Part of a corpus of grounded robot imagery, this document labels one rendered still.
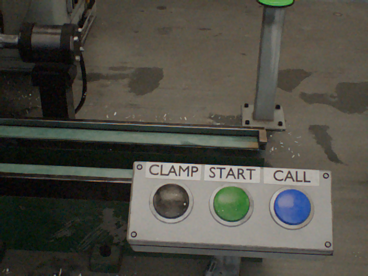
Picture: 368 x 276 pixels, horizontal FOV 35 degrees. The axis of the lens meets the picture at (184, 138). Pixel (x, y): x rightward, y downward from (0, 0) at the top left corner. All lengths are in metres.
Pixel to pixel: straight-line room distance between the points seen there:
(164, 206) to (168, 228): 0.02
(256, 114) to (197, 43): 0.36
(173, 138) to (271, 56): 0.28
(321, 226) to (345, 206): 0.44
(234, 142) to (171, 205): 0.36
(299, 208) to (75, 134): 0.44
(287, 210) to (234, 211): 0.04
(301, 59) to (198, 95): 0.28
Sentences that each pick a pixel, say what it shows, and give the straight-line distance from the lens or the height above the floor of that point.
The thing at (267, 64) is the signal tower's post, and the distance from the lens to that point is 1.04.
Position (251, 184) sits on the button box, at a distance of 0.50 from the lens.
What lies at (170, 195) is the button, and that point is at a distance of 0.49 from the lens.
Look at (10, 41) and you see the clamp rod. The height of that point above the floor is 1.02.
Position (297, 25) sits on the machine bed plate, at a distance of 1.52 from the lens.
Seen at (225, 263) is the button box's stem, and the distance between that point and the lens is 0.55.
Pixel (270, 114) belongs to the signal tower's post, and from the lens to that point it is 1.09.
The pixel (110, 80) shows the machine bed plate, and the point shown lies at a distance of 1.23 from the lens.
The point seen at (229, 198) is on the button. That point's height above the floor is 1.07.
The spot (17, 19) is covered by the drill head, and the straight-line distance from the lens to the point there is 1.02.
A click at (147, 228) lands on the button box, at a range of 0.49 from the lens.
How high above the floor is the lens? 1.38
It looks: 34 degrees down
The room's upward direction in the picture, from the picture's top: 1 degrees clockwise
